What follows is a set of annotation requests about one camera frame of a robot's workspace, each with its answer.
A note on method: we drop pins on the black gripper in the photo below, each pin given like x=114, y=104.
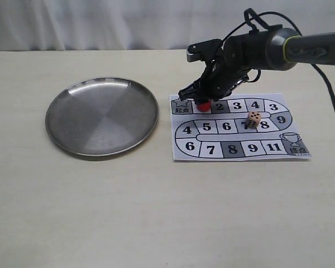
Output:
x=228, y=71

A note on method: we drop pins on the red cylinder game piece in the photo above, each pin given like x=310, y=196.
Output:
x=204, y=107

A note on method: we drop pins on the wooden die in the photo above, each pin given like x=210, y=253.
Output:
x=253, y=119

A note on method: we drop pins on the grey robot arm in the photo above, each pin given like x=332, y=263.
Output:
x=277, y=49

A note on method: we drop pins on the paper game board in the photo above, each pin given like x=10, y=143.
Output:
x=222, y=135

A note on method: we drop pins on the round steel plate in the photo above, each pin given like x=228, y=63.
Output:
x=102, y=117

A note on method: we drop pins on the white curtain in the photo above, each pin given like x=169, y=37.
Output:
x=124, y=25

